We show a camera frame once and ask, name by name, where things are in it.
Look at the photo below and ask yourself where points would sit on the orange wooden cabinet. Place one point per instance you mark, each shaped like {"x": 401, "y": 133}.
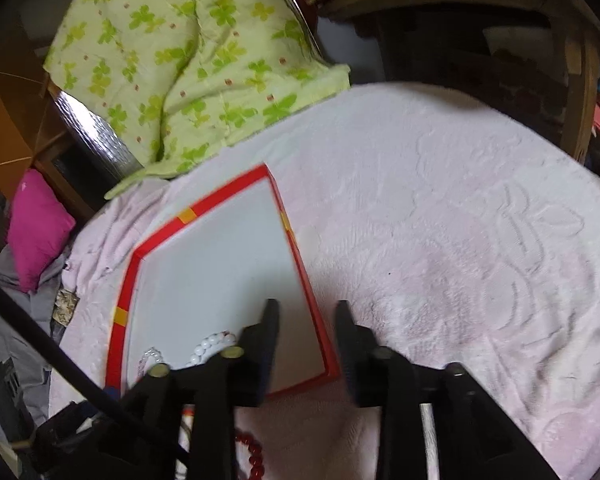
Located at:
{"x": 5, "y": 125}

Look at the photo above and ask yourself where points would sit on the pink textured blanket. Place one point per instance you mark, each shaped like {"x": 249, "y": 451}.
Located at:
{"x": 455, "y": 240}

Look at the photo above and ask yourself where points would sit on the silver foil board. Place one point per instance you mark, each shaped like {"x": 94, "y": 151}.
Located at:
{"x": 97, "y": 135}

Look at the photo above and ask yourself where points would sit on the green clover print quilt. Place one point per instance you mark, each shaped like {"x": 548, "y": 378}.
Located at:
{"x": 190, "y": 60}

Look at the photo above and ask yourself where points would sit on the small patterned cloth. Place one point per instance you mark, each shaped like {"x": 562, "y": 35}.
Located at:
{"x": 66, "y": 306}

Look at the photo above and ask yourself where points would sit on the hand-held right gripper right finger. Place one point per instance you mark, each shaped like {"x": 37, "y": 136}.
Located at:
{"x": 346, "y": 360}

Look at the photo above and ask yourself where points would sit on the magenta pillow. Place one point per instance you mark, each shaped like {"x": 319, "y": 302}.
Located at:
{"x": 37, "y": 230}

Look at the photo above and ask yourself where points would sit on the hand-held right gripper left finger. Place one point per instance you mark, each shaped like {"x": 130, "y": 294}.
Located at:
{"x": 269, "y": 355}

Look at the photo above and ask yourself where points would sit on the red cardboard box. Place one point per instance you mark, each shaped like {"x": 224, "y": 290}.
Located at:
{"x": 210, "y": 270}

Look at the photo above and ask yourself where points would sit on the wooden chair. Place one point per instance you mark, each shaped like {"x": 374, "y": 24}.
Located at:
{"x": 575, "y": 75}

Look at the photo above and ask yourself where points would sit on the grey cloth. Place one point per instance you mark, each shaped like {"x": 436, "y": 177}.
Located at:
{"x": 10, "y": 320}

